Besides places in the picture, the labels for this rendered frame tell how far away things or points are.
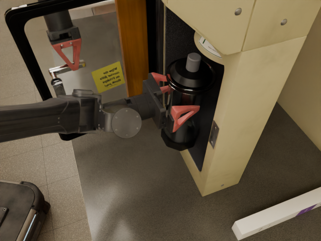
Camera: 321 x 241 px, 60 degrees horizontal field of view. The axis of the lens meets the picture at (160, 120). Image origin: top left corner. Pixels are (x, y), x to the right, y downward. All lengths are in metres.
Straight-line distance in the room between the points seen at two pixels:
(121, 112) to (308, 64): 0.63
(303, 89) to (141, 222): 0.64
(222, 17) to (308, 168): 0.65
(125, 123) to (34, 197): 1.22
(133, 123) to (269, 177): 0.47
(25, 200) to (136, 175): 0.98
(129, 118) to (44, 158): 1.62
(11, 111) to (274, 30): 0.38
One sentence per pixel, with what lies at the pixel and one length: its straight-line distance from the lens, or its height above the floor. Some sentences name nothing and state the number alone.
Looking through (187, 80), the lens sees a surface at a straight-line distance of 0.58.
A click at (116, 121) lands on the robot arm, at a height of 1.26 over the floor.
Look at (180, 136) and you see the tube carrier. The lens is 0.70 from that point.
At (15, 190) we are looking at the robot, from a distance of 1.75.
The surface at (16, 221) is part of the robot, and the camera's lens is 1.66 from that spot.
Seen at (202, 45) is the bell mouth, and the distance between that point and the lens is 0.55.
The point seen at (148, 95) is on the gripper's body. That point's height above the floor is 1.22.
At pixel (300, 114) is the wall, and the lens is 1.03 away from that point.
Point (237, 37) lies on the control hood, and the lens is 0.39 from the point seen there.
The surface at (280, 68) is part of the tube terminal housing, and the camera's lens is 0.49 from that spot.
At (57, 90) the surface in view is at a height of 1.20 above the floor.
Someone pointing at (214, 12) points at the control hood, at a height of 1.48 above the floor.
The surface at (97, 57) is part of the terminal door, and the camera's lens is 0.68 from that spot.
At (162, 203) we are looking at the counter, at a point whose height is 0.94.
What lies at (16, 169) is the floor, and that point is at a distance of 2.12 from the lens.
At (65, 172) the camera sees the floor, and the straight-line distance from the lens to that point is 1.99.
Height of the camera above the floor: 1.65
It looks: 51 degrees down
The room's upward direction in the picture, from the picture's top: straight up
